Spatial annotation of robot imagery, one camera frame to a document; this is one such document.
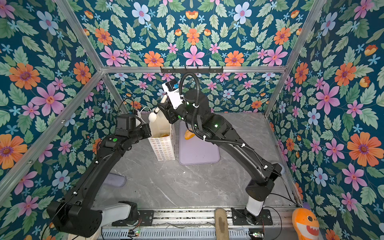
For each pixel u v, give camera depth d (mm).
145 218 737
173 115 509
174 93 466
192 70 926
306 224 647
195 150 987
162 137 750
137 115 692
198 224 729
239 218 734
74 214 374
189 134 1014
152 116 628
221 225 690
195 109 409
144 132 685
